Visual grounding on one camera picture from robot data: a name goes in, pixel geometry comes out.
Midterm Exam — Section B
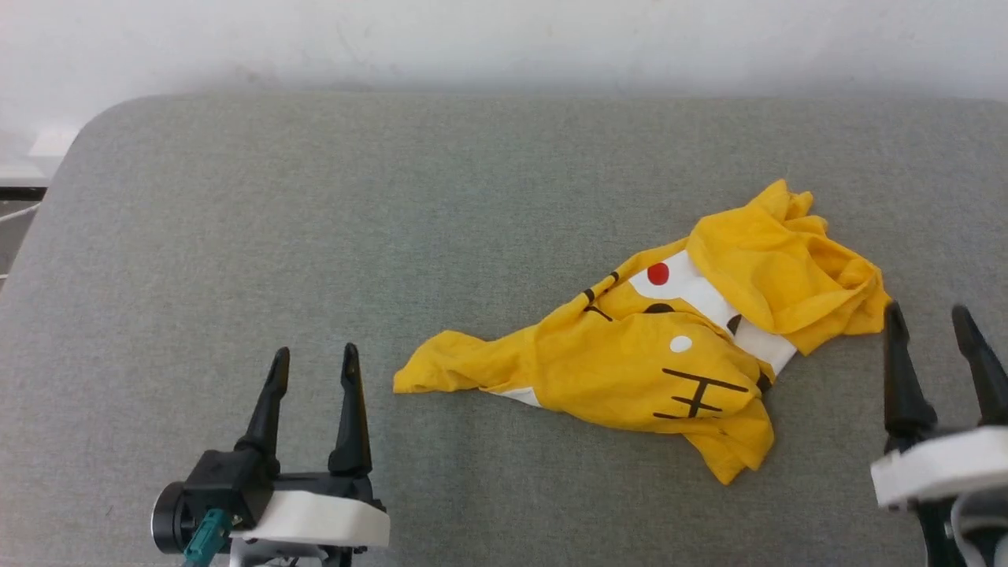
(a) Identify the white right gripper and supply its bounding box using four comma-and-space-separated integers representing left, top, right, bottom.
870, 302, 1008, 512

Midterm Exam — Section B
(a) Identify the teal left cable connector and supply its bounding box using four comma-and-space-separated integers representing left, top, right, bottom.
183, 508, 234, 565

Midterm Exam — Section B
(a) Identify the yellow cat-face t-shirt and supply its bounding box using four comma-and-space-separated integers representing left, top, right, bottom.
392, 180, 892, 486

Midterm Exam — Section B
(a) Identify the grey fabric sofa cushion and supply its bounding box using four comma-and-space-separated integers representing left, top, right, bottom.
0, 93, 1008, 567

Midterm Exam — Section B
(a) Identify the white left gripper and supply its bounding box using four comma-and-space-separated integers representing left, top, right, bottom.
232, 343, 391, 550

